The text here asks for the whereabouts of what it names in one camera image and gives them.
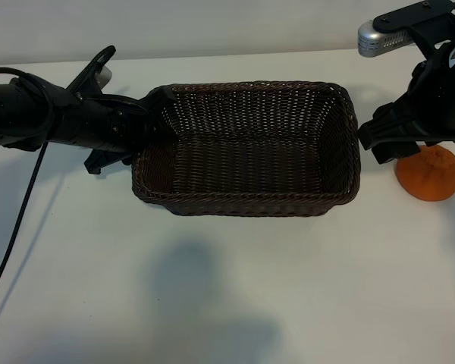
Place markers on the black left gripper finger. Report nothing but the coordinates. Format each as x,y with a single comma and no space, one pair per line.
164,129

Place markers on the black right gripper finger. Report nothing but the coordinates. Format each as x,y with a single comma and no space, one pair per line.
385,153
405,148

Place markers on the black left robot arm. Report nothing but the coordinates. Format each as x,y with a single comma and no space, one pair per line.
19,113

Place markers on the black right camera bracket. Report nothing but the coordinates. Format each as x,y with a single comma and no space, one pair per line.
432,19

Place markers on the orange fruit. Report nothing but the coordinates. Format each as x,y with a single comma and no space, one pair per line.
430,178

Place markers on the black camera bracket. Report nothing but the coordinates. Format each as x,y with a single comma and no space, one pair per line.
87,76
432,19

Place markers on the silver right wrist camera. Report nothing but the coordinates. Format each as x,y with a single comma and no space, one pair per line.
375,38

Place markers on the black left camera bracket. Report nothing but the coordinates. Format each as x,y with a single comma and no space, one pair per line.
87,76

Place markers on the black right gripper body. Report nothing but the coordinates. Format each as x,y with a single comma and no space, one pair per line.
436,110

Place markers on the dark brown wicker basket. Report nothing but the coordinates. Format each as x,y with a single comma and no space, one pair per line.
250,170

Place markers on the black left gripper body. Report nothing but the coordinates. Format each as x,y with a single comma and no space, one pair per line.
110,125

